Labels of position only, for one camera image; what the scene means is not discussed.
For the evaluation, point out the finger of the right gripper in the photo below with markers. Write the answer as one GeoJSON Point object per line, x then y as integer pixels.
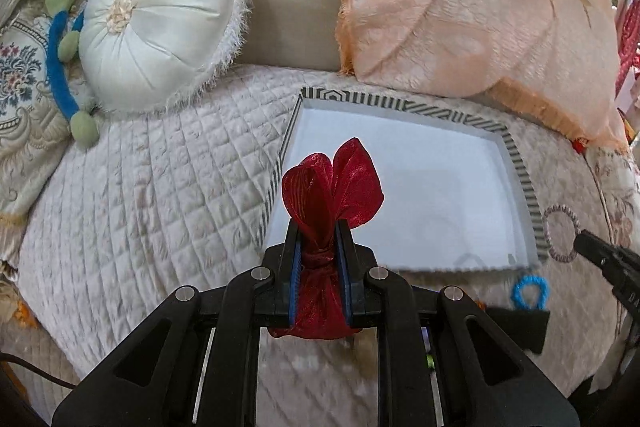
{"type": "Point", "coordinates": [619, 265]}

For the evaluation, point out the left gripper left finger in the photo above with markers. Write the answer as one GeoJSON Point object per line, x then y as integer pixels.
{"type": "Point", "coordinates": [277, 298]}

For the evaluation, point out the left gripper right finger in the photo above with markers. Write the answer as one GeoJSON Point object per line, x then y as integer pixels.
{"type": "Point", "coordinates": [353, 262]}

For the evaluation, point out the red satin bow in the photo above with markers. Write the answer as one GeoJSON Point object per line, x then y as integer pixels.
{"type": "Point", "coordinates": [317, 193]}

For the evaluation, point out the black velvet pouch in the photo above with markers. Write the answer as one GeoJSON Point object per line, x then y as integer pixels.
{"type": "Point", "coordinates": [527, 328]}

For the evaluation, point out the striped black white tray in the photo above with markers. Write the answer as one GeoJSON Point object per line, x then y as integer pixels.
{"type": "Point", "coordinates": [457, 194]}

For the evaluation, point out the red tassel ornament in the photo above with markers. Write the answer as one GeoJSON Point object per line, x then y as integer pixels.
{"type": "Point", "coordinates": [580, 145]}

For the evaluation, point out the quilted beige bedspread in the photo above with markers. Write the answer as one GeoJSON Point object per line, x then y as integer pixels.
{"type": "Point", "coordinates": [176, 199]}

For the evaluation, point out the peach fringed blanket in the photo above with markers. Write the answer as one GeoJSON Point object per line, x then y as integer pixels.
{"type": "Point", "coordinates": [553, 60]}

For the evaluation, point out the embroidered floral cushion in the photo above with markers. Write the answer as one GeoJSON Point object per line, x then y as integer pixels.
{"type": "Point", "coordinates": [34, 133]}

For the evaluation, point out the round white satin pillow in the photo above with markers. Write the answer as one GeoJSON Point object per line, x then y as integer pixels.
{"type": "Point", "coordinates": [145, 56]}

